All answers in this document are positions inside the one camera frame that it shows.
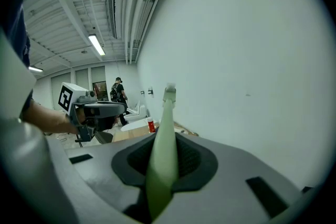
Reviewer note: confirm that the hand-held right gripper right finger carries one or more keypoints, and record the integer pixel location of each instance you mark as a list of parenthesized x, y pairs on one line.
[(225, 191)]

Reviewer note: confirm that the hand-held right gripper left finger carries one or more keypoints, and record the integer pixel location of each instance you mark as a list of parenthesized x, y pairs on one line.
[(99, 178)]

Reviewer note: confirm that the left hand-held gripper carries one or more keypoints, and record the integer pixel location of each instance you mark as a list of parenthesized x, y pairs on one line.
[(72, 98)]

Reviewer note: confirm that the green and white toilet brush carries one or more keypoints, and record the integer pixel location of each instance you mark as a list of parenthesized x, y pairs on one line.
[(164, 154)]

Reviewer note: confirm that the person's left forearm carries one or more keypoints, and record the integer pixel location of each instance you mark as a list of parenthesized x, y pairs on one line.
[(50, 116)]

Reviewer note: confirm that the white toilet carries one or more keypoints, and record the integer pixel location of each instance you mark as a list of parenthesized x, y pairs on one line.
[(137, 112)]

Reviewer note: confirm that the person's left hand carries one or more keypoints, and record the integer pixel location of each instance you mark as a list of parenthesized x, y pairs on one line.
[(81, 116)]

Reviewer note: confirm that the dark framed doorway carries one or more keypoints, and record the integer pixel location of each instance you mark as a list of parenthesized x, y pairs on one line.
[(100, 90)]

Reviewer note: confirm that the wooden board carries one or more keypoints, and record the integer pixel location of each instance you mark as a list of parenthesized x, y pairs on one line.
[(131, 133)]

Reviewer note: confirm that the red bottle with white cap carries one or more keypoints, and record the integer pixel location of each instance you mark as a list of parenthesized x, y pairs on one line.
[(151, 125)]

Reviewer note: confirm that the long ceiling light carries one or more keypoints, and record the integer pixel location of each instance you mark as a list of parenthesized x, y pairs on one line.
[(96, 44), (35, 69)]

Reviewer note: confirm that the bundle of white ceiling pipes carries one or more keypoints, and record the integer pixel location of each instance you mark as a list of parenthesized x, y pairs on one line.
[(141, 8)]

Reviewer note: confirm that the person's dark blue shirt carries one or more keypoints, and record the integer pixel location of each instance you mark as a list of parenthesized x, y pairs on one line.
[(17, 34)]

